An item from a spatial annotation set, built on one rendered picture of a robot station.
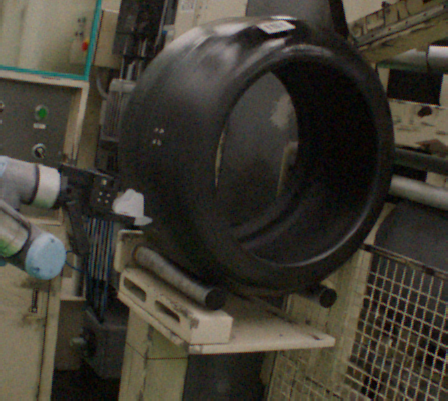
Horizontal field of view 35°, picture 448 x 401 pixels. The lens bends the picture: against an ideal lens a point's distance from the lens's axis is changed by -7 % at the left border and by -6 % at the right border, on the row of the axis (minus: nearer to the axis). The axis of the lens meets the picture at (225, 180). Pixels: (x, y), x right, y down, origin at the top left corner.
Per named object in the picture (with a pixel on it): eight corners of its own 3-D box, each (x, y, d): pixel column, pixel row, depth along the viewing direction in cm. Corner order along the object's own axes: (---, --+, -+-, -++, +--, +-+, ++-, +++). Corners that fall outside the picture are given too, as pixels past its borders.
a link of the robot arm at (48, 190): (33, 209, 128) (22, 200, 135) (56, 214, 130) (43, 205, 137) (43, 168, 128) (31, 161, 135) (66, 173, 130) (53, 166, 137)
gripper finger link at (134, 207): (164, 199, 142) (121, 189, 137) (156, 230, 142) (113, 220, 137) (157, 196, 144) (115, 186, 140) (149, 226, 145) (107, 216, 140)
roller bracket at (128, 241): (112, 269, 171) (117, 228, 170) (255, 274, 192) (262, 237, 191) (118, 273, 169) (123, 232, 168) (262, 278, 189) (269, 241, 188)
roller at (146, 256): (134, 243, 170) (152, 244, 173) (132, 262, 171) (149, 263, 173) (208, 289, 141) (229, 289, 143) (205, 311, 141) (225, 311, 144)
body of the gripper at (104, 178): (125, 181, 136) (66, 166, 130) (113, 226, 137) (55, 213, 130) (110, 174, 143) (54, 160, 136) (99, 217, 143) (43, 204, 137)
